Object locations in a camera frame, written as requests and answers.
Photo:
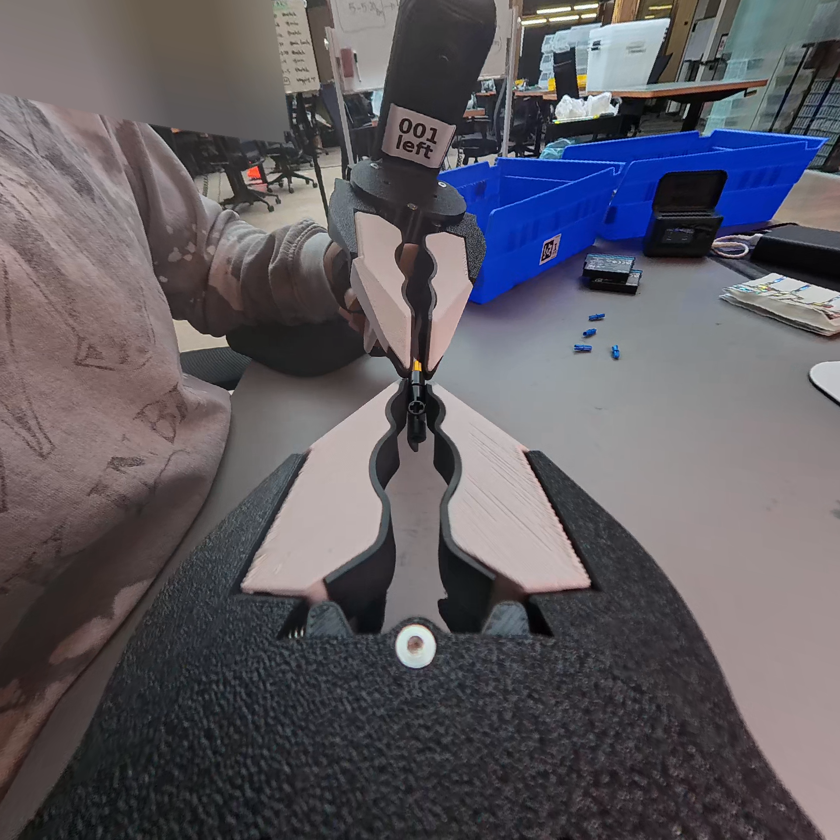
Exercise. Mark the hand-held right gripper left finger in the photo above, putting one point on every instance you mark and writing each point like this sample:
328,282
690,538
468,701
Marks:
315,518

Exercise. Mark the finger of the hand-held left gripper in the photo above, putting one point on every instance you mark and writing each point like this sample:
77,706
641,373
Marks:
380,282
449,289

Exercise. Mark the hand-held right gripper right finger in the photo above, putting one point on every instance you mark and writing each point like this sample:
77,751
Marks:
512,518

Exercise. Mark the black toy connector with axle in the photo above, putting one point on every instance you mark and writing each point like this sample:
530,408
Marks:
416,413

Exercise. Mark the person's left forearm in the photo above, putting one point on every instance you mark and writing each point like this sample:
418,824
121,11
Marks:
262,275

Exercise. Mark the person's left hand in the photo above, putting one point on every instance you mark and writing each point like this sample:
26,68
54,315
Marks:
337,266

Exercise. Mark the blue plastic bin with tag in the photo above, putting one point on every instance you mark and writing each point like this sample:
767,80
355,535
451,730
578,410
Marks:
518,262

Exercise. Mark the large whiteboard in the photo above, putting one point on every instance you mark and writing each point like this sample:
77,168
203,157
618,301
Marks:
358,26

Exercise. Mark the whiteboard with handwriting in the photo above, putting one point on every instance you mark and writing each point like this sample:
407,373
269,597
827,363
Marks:
296,46

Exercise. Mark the black office chair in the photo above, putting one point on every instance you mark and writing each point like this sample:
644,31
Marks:
246,174
289,161

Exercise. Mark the white plastic bag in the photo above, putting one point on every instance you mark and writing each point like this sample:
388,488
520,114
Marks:
584,106

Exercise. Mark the black battery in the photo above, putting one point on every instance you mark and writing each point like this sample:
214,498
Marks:
607,264
620,283

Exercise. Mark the white storage bin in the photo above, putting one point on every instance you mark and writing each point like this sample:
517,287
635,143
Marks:
623,59

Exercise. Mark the black open charging case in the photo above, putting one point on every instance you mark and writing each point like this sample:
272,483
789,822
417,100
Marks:
682,229

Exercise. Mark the wooden top office table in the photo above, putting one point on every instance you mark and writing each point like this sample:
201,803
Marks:
689,90

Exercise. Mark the person in patterned hoodie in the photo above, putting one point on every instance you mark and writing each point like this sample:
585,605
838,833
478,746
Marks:
79,328

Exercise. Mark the shiny sticker booklet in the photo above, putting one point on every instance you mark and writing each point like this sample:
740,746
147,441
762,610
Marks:
787,305

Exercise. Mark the white monitor stand base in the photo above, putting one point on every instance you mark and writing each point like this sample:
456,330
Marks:
828,380

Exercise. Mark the black flat box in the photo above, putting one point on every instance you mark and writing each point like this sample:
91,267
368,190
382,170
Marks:
800,249

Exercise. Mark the shelving with small boxes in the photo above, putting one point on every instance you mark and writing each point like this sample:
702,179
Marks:
814,98

